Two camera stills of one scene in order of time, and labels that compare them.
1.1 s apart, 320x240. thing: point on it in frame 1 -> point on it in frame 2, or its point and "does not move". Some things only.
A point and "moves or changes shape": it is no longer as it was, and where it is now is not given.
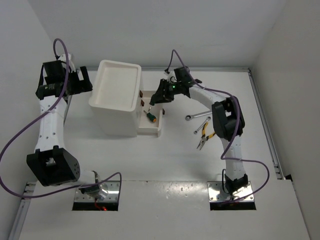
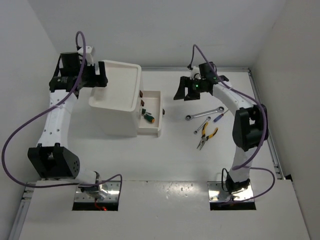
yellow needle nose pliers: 204,137 does not move
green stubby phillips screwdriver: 150,117 moves or changes shape
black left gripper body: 76,86 -> 88,78
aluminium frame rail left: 16,231 does not move
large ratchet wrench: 188,117 does not move
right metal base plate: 216,193 does not move
